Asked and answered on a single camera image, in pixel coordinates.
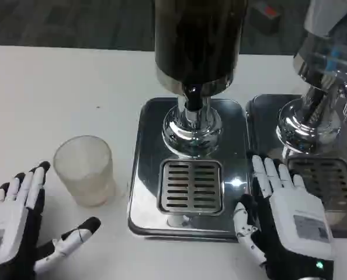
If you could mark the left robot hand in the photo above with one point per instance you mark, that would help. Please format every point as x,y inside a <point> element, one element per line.
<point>13,221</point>

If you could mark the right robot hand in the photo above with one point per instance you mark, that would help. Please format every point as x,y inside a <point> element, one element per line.
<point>290,216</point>

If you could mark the steel drain grid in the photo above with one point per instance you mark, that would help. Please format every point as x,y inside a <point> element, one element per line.
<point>191,186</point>
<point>325,181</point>

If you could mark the steel drip tray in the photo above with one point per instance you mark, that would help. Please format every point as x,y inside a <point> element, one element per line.
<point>188,163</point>
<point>308,140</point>

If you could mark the clear ribbed glass cup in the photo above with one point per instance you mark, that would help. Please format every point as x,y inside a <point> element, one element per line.
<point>86,172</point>

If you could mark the clear drink dispenser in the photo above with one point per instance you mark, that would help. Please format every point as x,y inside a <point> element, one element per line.
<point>316,87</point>

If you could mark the black dispenser tap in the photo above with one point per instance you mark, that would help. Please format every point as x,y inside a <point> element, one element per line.
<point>194,97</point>

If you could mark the dark drink dispenser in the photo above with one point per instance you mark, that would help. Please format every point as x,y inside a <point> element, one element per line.
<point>195,73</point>

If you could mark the dark box with red label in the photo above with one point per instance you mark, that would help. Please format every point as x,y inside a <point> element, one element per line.
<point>265,16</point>

